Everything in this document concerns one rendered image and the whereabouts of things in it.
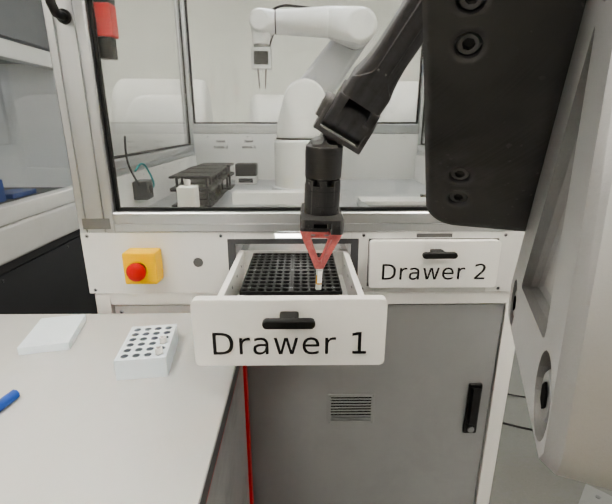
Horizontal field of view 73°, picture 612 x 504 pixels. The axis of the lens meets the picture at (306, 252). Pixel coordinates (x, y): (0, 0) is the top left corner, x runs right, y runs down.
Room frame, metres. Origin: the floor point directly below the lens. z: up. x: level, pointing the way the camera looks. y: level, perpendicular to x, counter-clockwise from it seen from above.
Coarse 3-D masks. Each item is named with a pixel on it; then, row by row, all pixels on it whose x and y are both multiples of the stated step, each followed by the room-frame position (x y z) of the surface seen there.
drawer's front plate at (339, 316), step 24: (192, 312) 0.55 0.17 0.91; (216, 312) 0.55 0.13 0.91; (240, 312) 0.55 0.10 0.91; (264, 312) 0.55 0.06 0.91; (312, 312) 0.56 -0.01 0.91; (336, 312) 0.56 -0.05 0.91; (360, 312) 0.56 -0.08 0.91; (384, 312) 0.56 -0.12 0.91; (216, 336) 0.55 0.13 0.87; (240, 336) 0.55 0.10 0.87; (264, 336) 0.55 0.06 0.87; (288, 336) 0.55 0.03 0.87; (312, 336) 0.56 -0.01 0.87; (336, 336) 0.56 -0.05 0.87; (384, 336) 0.56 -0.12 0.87; (216, 360) 0.55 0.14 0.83; (240, 360) 0.55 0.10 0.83; (264, 360) 0.55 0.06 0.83; (288, 360) 0.55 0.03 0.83; (312, 360) 0.56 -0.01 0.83; (336, 360) 0.56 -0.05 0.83; (360, 360) 0.56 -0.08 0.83
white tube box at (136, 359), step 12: (168, 324) 0.73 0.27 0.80; (132, 336) 0.68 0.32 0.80; (144, 336) 0.68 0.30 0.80; (156, 336) 0.68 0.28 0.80; (168, 336) 0.68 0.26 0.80; (120, 348) 0.64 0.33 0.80; (132, 348) 0.64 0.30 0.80; (144, 348) 0.64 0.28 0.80; (168, 348) 0.64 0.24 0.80; (120, 360) 0.60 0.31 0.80; (132, 360) 0.60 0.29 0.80; (144, 360) 0.61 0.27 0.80; (156, 360) 0.61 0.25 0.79; (168, 360) 0.63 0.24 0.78; (120, 372) 0.60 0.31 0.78; (132, 372) 0.60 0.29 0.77; (144, 372) 0.61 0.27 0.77; (156, 372) 0.61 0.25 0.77; (168, 372) 0.62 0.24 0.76
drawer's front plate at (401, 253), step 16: (384, 240) 0.88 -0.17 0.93; (400, 240) 0.88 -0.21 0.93; (416, 240) 0.88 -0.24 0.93; (432, 240) 0.88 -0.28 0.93; (448, 240) 0.88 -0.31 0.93; (464, 240) 0.88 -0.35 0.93; (480, 240) 0.88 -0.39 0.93; (496, 240) 0.88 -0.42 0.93; (384, 256) 0.87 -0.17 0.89; (400, 256) 0.87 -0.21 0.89; (416, 256) 0.87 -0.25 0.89; (464, 256) 0.87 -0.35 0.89; (480, 256) 0.87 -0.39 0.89; (496, 256) 0.87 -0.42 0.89; (368, 272) 0.88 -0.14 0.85; (384, 272) 0.87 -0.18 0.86; (448, 272) 0.87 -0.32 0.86; (464, 272) 0.87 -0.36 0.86; (496, 272) 0.87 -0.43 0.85
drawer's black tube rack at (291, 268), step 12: (252, 264) 0.80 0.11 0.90; (264, 264) 0.80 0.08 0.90; (276, 264) 0.80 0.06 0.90; (288, 264) 0.80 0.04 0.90; (300, 264) 0.80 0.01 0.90; (312, 264) 0.80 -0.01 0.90; (252, 276) 0.73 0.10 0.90; (264, 276) 0.73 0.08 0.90; (276, 276) 0.73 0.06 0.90; (288, 276) 0.73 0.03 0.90; (300, 276) 0.73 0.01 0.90; (312, 276) 0.73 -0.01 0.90; (324, 276) 0.73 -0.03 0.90; (336, 276) 0.73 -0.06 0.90
